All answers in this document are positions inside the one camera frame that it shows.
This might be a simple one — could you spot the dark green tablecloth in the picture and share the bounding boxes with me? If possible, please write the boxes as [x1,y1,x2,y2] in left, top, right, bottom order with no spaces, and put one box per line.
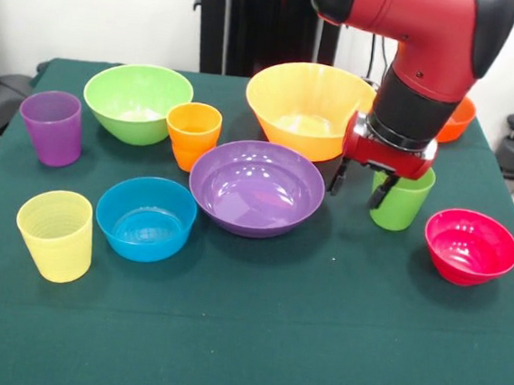
[0,52,514,385]

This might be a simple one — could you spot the green bowl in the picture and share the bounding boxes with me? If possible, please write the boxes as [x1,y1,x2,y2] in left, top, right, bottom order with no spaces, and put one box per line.
[78,58,197,151]

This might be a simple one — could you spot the purple cup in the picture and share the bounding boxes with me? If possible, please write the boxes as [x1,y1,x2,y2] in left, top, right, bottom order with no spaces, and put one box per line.
[14,87,88,171]

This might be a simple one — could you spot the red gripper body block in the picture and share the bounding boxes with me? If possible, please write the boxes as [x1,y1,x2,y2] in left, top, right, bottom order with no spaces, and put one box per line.
[339,108,441,182]

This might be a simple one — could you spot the large yellow-orange bowl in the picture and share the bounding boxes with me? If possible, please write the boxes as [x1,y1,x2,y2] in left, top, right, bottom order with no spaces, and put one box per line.
[238,56,382,168]

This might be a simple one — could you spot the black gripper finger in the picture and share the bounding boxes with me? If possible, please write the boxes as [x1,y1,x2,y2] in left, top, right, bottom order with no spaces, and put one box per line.
[328,156,352,197]
[367,170,401,212]

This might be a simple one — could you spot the purple bowl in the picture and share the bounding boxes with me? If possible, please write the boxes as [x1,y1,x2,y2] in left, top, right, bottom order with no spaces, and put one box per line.
[183,133,331,245]

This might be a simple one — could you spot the pink bowl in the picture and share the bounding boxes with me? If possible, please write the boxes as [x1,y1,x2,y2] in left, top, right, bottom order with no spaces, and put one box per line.
[420,206,514,292]

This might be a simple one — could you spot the blue bowl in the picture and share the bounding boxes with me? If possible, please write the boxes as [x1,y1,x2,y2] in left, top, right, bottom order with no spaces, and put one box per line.
[91,171,200,268]

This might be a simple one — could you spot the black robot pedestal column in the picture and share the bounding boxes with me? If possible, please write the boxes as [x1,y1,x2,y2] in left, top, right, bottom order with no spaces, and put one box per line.
[187,0,352,87]

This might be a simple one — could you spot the yellow cup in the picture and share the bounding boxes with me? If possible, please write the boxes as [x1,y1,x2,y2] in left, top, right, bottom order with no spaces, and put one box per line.
[10,185,100,286]

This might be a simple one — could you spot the orange cup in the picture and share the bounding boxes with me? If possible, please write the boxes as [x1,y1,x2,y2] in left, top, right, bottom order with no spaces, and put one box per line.
[160,100,226,176]

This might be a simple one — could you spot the red-orange bowl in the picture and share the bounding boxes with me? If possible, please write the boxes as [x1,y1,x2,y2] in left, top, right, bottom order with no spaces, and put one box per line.
[434,93,480,147]

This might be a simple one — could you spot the green cup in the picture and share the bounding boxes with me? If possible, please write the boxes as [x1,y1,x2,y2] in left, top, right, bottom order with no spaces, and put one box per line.
[367,162,438,236]

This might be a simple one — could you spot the black hanging cable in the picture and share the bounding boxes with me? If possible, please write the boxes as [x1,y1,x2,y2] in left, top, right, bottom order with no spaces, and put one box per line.
[366,33,394,91]

